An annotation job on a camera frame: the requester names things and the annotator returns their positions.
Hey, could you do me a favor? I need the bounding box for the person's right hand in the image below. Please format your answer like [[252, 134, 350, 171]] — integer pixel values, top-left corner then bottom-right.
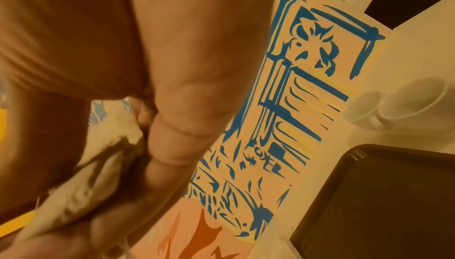
[[0, 0, 279, 259]]

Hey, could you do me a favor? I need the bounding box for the person's left hand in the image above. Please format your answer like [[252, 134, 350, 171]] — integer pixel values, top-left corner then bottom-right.
[[0, 70, 94, 236]]

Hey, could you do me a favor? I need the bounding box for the white tea bag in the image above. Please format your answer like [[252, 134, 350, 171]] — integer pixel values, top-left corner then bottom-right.
[[14, 117, 154, 242]]

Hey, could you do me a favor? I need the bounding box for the dark brown tray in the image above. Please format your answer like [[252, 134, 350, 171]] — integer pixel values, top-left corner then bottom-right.
[[288, 143, 455, 259]]

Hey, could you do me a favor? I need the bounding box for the small white cup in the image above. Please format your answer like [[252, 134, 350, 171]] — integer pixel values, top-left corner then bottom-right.
[[341, 89, 396, 131], [376, 76, 455, 137]]

